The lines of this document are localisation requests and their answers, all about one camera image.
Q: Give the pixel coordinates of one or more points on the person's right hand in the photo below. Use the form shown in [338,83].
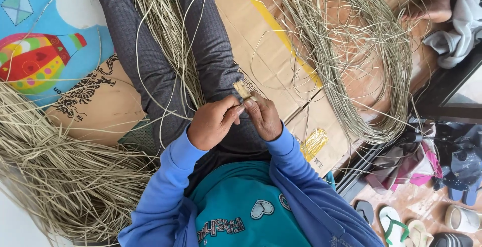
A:
[268,120]

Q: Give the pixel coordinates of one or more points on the person's left hand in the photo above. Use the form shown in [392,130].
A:
[209,124]

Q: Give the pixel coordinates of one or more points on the small tan woven straw piece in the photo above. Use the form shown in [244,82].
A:
[242,89]

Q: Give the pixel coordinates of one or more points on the large plain brown cardboard sheet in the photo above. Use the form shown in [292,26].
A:
[260,51]

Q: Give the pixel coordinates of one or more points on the green mesh mat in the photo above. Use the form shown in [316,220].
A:
[140,138]

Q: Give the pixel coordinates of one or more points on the person's right leg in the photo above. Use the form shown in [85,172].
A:
[211,39]

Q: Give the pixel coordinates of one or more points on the person's teal shirt torso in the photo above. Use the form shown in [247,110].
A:
[244,209]

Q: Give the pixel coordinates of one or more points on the long loose straw strand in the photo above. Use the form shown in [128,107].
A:
[137,66]

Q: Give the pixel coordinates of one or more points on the person's left leg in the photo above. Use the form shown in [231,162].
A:
[139,54]

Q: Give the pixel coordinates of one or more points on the straw bundle between legs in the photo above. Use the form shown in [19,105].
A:
[169,32]

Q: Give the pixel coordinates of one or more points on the cardboard sheet with dragon print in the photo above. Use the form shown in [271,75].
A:
[101,107]

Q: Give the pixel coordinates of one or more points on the heap of thin looped straw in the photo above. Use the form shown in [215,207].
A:
[376,70]

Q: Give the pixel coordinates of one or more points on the grey sandal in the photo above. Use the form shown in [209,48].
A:
[364,211]

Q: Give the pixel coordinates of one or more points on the pile of pink grey clothes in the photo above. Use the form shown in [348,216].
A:
[406,166]

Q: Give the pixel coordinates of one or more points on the large heap of flat straw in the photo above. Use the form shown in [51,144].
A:
[56,171]

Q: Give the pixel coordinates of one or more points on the white green flip flop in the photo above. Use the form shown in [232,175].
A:
[391,224]

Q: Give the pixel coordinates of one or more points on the beige sandal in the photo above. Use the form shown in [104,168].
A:
[418,235]

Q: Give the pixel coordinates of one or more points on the colourful balloon play mat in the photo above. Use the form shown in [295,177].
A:
[37,43]

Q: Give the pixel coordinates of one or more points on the dark blue star fabric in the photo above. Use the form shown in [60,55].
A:
[461,156]

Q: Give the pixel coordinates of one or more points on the blue slippers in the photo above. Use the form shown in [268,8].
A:
[465,194]

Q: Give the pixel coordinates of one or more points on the grey cloth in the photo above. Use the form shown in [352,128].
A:
[461,32]

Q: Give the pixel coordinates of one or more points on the white cup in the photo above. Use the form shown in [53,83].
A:
[462,218]

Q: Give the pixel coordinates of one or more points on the black striped slide sandal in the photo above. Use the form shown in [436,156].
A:
[452,240]

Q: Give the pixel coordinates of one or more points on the black door frame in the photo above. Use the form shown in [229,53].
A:
[444,100]

